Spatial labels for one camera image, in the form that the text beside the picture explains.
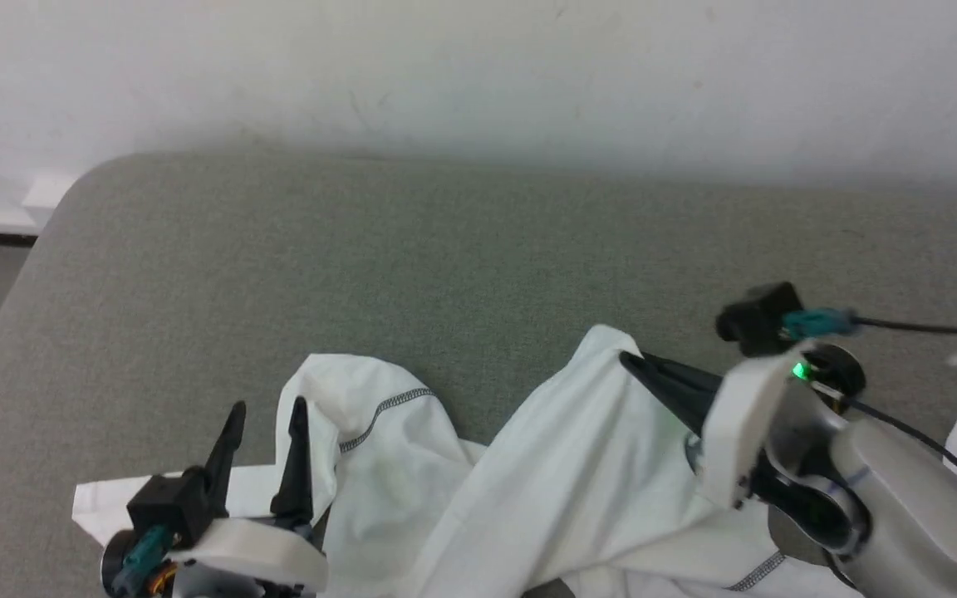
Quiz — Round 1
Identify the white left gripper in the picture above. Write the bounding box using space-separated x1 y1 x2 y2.
167 396 331 597

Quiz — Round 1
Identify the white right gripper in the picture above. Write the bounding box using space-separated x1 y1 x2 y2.
618 348 812 510

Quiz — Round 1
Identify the white long-sleeve shirt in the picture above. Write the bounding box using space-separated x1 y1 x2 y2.
71 324 957 598

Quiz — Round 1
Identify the grey fabric sofa seat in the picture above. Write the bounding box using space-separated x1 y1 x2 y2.
0 149 957 598

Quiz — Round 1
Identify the teal-plug left camera cable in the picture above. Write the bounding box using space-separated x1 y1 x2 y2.
109 525 177 598

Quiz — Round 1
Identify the teal-plug camera cable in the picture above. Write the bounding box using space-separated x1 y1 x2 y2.
782 308 957 336
109 525 177 598

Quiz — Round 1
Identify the teal-plug right camera cable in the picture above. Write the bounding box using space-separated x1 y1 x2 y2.
782 308 957 336

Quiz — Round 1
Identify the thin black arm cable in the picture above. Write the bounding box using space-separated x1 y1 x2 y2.
844 397 957 509

